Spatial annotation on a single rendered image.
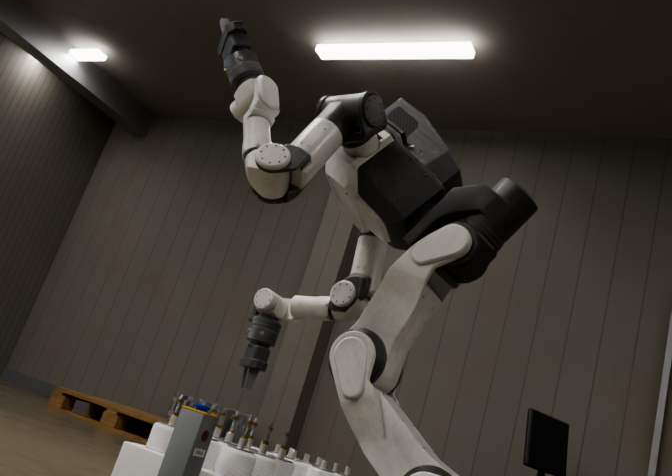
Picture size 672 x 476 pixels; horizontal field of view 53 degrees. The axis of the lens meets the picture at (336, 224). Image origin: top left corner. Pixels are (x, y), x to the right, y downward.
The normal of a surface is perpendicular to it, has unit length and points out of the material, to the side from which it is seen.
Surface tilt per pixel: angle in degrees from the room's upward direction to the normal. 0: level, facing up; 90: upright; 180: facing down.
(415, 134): 79
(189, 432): 90
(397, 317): 90
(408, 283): 115
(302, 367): 90
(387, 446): 90
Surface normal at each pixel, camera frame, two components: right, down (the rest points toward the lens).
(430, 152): -0.22, -0.54
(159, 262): -0.41, -0.40
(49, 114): 0.86, 0.11
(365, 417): -0.33, 0.00
